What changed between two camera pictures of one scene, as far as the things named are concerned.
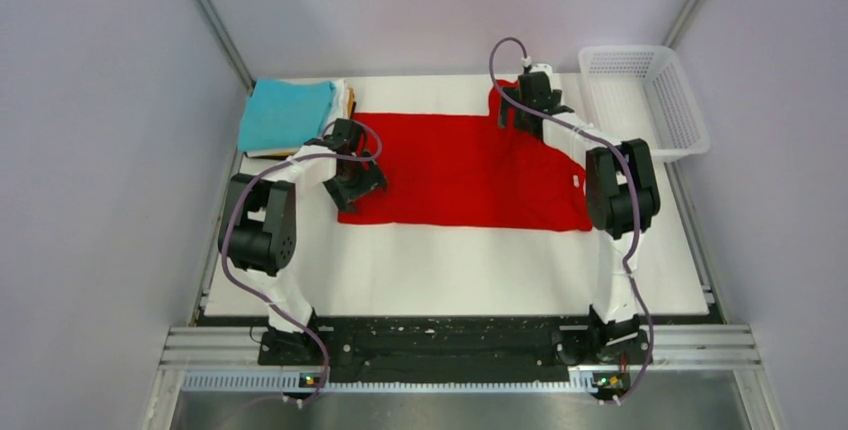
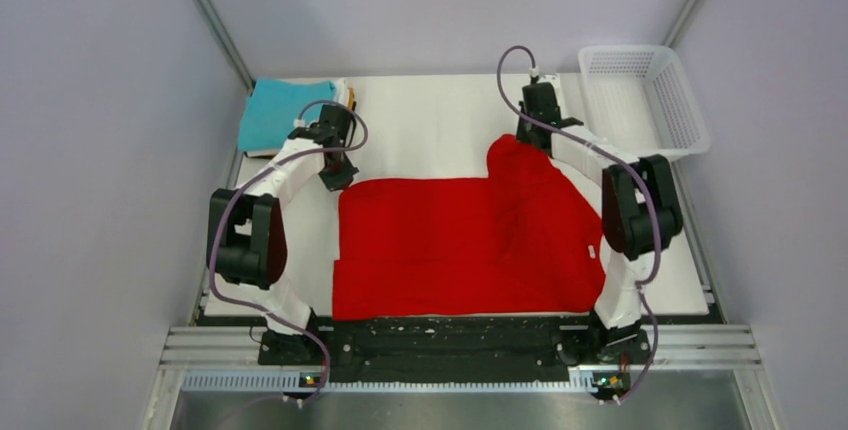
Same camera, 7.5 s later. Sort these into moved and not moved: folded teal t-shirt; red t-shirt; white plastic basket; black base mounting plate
Moved: red t-shirt
Not moved: folded teal t-shirt; black base mounting plate; white plastic basket
